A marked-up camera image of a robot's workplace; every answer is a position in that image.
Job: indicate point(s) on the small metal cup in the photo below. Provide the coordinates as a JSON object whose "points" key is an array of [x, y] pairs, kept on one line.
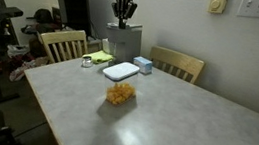
{"points": [[87, 62]]}

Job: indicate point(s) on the white rectangular plastic tray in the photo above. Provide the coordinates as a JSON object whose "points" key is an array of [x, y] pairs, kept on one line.
{"points": [[121, 70]]}

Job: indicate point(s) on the blue white tissue box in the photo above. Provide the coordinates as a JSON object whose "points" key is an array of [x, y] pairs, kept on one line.
{"points": [[143, 64]]}

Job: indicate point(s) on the green cloth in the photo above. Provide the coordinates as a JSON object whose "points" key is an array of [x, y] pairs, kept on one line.
{"points": [[99, 56]]}

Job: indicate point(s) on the pile of clothes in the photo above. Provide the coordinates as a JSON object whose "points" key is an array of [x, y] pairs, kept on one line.
{"points": [[23, 65]]}

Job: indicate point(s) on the orange snack pieces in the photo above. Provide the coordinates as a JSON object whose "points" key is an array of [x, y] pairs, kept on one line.
{"points": [[120, 94]]}

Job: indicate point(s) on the wooden chair with slats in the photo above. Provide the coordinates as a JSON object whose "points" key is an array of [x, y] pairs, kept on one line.
{"points": [[178, 59], [63, 37]]}

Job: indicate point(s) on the beige thermostat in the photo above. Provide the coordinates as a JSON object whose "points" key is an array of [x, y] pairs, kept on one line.
{"points": [[217, 3]]}

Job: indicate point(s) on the black flat monitor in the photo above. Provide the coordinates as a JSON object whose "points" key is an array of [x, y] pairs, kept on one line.
{"points": [[75, 1]]}

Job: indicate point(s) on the black bag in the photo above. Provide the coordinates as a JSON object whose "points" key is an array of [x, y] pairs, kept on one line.
{"points": [[43, 16]]}

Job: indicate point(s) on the white bottle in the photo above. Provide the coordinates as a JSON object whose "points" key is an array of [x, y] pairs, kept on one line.
{"points": [[106, 46]]}

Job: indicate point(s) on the white light switch plate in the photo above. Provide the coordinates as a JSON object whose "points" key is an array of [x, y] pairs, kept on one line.
{"points": [[255, 6]]}

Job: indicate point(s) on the black depth camera bar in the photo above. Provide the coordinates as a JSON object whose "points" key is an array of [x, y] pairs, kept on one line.
{"points": [[2, 12]]}

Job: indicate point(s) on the clear plastic container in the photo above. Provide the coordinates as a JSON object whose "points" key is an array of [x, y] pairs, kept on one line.
{"points": [[133, 81]]}

